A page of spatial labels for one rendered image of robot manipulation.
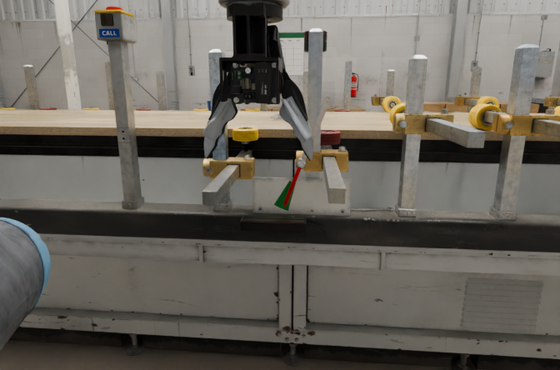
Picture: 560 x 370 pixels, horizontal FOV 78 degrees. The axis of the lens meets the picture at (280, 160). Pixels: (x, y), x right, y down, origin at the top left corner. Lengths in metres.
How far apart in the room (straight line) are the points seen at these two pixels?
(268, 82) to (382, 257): 0.73
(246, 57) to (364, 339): 1.20
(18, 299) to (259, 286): 0.94
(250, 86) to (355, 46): 7.69
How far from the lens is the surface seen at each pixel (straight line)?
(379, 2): 8.33
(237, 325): 1.44
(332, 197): 0.64
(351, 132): 1.12
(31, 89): 2.57
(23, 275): 0.58
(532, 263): 1.20
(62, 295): 1.70
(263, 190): 0.93
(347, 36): 8.11
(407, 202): 0.98
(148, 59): 8.83
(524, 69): 1.02
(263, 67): 0.42
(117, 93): 1.02
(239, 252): 1.05
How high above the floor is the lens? 1.05
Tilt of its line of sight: 13 degrees down
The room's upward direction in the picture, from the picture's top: straight up
